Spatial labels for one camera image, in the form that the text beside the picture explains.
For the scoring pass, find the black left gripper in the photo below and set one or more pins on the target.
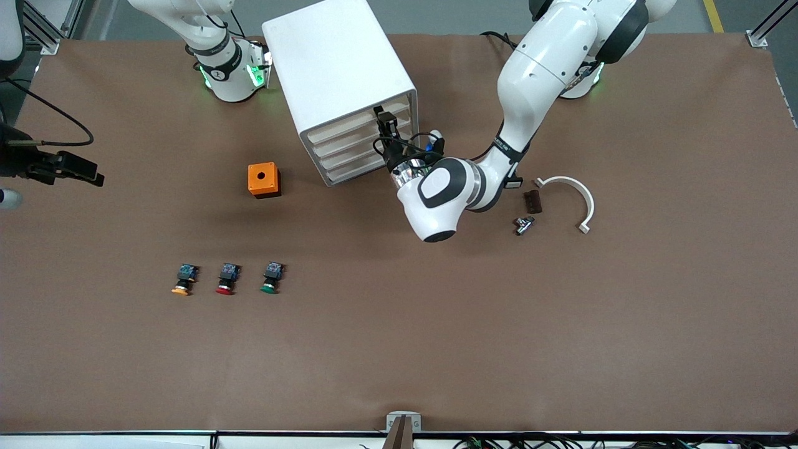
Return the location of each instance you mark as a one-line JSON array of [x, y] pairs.
[[394, 156]]

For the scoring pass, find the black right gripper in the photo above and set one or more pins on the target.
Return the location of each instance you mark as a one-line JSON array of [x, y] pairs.
[[14, 161]]

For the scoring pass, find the yellow push button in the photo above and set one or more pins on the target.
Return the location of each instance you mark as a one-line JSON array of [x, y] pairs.
[[184, 280]]

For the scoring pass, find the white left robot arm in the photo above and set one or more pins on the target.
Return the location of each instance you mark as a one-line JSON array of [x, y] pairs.
[[548, 56]]

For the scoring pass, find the red push button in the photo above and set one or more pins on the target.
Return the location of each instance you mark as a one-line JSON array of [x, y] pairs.
[[227, 279]]

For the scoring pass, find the green push button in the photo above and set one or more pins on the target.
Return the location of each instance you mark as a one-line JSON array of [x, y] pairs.
[[272, 278]]

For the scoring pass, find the orange box with hole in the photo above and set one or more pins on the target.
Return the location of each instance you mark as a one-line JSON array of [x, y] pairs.
[[262, 178]]

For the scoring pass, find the brown terminal block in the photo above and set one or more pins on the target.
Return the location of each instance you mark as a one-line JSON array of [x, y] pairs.
[[533, 202]]

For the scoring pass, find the small silver black connector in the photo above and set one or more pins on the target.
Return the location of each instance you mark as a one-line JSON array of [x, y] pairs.
[[525, 226]]

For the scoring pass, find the brown table cover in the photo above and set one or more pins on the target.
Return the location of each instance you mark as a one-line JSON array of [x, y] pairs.
[[399, 343]]

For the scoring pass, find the brown pole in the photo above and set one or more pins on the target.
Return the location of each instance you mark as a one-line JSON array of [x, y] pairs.
[[400, 436]]

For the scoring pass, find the black switch with white face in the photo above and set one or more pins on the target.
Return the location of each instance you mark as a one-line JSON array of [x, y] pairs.
[[514, 183]]

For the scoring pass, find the aluminium frame post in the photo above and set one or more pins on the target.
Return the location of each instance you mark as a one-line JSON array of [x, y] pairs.
[[53, 45], [757, 38]]

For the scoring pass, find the white curved bracket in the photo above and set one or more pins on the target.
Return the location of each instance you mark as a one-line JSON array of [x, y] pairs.
[[588, 202]]

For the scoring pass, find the white table edge rail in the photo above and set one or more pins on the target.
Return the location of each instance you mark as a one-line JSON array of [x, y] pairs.
[[124, 436]]

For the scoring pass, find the grey mount bracket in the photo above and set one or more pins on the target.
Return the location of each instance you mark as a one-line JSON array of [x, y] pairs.
[[393, 416]]

